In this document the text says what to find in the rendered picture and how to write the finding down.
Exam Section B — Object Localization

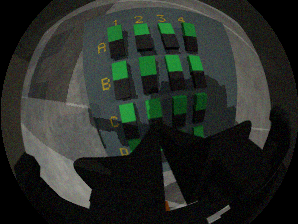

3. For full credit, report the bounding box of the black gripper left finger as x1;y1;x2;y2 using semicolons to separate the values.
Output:
73;124;166;206

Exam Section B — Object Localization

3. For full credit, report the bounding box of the grey switch panel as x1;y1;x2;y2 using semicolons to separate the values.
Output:
82;7;238;157

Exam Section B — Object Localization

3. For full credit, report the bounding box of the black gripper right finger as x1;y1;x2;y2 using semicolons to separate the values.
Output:
156;121;251;205

